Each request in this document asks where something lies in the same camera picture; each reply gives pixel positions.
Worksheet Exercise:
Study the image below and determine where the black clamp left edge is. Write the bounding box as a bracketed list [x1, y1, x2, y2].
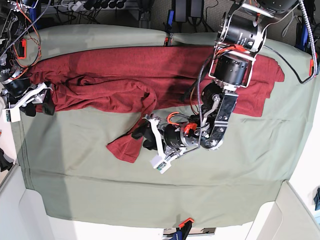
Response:
[0, 148, 13, 172]

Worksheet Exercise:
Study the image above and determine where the white bin bottom right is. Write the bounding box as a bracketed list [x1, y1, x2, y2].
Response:
[245, 180, 320, 240]

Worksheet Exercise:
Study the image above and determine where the white bin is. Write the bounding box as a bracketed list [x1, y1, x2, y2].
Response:
[0, 163, 76, 240]
[245, 180, 320, 240]

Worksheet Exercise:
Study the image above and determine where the white bin bottom left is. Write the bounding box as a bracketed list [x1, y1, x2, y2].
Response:
[0, 163, 76, 240]

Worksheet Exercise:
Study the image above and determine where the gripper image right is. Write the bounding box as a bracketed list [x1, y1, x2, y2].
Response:
[131, 113, 201, 160]

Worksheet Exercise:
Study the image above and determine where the white power strip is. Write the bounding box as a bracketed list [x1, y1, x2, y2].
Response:
[60, 0, 85, 12]

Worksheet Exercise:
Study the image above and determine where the red long-sleeve T-shirt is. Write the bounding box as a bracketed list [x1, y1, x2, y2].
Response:
[28, 46, 285, 163]

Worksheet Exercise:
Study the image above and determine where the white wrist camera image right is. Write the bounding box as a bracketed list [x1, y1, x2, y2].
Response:
[150, 155, 172, 174]

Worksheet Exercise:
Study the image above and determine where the metal table leg bracket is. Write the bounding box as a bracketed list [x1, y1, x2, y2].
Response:
[138, 9, 151, 29]

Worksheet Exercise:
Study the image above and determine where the blue clamp top right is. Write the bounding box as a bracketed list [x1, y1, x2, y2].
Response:
[295, 23, 310, 52]

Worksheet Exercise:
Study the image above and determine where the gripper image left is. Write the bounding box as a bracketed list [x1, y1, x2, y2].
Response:
[0, 77, 55, 117]

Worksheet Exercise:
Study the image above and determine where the blue clamp top middle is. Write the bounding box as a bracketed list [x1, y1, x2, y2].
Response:
[163, 9, 175, 47]

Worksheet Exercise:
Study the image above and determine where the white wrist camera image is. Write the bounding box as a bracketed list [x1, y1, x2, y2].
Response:
[2, 107, 21, 123]
[150, 155, 172, 174]

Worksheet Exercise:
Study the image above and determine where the orange black clamp left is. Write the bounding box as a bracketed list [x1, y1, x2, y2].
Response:
[18, 39, 27, 60]

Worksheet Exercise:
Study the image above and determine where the blue cloth right edge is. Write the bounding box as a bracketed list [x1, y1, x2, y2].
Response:
[313, 187, 320, 211]

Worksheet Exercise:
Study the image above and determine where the blue orange clamp bottom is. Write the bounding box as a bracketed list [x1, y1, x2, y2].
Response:
[170, 217, 194, 240]

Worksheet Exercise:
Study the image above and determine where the green table cloth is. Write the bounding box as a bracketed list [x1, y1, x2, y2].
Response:
[11, 25, 320, 228]

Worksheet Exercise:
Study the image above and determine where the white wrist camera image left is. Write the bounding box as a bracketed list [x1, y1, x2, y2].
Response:
[2, 107, 21, 123]

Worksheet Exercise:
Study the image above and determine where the orange clamp right edge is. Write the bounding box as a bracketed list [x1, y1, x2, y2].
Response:
[309, 59, 320, 76]

